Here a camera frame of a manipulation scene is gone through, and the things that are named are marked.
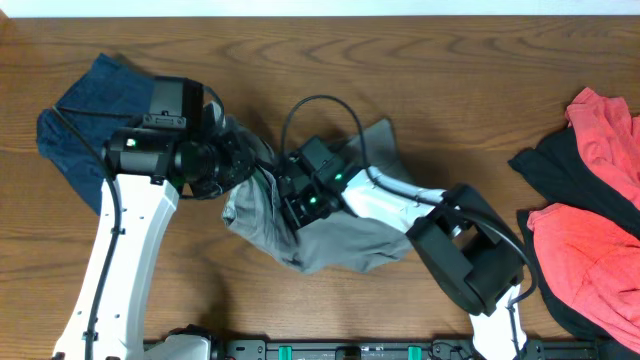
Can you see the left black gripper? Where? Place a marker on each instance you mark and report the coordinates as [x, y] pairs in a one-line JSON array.
[[237, 163]]

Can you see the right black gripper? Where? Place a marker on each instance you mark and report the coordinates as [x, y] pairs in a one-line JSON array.
[[297, 217]]

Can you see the grey shorts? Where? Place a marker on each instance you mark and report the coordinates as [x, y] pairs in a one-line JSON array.
[[252, 211]]

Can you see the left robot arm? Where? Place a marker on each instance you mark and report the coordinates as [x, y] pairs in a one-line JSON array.
[[148, 170]]

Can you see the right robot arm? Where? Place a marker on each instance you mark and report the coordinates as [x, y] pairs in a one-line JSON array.
[[471, 254]]

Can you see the folded navy blue shorts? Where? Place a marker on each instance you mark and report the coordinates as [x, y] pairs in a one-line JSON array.
[[103, 100]]

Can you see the black garment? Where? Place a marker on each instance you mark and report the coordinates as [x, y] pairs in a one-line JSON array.
[[556, 171]]

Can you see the red t-shirt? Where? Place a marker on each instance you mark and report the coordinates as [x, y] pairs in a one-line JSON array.
[[590, 259]]

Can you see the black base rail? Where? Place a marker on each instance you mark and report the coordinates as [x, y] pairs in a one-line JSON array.
[[350, 350]]

